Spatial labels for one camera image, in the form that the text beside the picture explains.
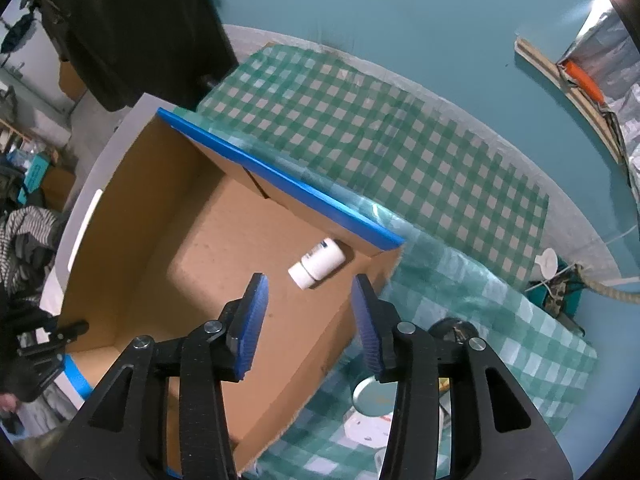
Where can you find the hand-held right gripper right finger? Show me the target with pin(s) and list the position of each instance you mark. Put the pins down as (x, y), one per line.
(365, 330)

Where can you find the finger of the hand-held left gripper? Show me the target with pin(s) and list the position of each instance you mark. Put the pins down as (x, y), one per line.
(60, 334)
(50, 372)

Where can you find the teal container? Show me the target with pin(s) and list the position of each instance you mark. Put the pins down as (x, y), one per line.
(572, 305)

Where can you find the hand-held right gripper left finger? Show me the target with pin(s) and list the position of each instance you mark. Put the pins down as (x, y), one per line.
(252, 320)

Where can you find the small teal box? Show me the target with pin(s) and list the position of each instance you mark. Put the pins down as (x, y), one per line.
(36, 172)

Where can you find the silver foil sheet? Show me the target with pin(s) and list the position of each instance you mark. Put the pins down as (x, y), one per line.
(610, 35)

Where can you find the white box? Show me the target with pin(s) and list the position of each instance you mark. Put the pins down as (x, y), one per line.
(320, 262)

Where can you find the striped cloth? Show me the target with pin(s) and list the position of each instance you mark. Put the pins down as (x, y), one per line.
(30, 225)

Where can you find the black hanging cloth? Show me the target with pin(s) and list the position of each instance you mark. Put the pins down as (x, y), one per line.
(140, 25)

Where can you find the white round lid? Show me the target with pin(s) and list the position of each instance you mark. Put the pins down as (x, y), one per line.
(546, 262)

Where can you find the brown cardboard box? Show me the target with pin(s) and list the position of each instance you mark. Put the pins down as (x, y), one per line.
(57, 187)
(70, 82)

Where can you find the cardboard box with blue tape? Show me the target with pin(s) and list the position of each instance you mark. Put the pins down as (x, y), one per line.
(225, 240)

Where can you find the pale pink earbuds case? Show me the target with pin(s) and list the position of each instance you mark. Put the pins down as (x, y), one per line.
(362, 427)

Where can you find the wooden plank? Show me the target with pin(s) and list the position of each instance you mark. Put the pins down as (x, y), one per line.
(545, 62)

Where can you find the green metal tin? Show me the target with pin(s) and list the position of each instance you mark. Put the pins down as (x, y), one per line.
(372, 397)

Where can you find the green checkered tablecloth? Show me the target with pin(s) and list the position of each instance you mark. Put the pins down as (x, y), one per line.
(375, 135)

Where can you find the orange tool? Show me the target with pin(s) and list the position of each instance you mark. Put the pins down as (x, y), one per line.
(582, 80)

